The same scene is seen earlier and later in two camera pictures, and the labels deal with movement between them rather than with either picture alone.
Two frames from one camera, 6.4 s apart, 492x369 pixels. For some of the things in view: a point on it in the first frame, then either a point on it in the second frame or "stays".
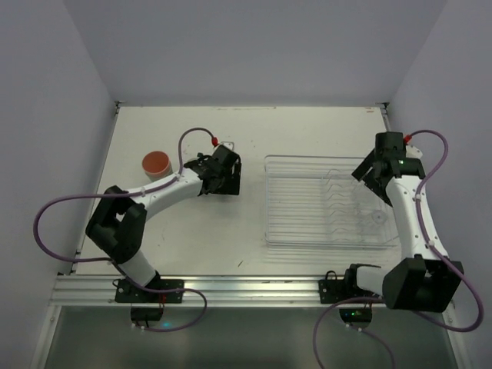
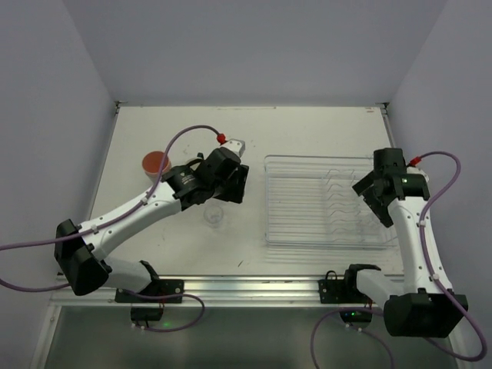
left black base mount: [125, 291] stays
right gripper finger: [379, 188] to [380, 208]
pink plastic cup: [157, 165] stays
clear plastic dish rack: [316, 201] stays
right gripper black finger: [366, 166] to [364, 183]
